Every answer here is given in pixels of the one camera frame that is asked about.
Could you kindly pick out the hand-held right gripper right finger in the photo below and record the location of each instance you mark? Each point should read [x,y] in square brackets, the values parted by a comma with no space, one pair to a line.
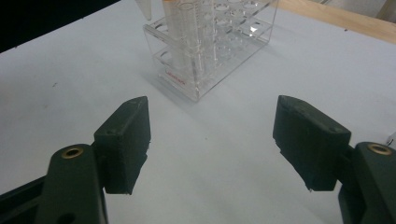
[311,146]

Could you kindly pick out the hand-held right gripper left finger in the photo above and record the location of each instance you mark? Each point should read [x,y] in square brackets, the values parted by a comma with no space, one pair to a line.
[124,146]

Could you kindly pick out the clear acrylic tube rack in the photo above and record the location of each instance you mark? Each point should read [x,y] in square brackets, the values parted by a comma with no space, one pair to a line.
[236,46]

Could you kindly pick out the orange-capped centrifuge tube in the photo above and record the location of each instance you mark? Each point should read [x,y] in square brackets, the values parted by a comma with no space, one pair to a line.
[174,31]

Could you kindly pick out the wooden table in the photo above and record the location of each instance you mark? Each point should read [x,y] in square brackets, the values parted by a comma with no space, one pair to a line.
[342,21]

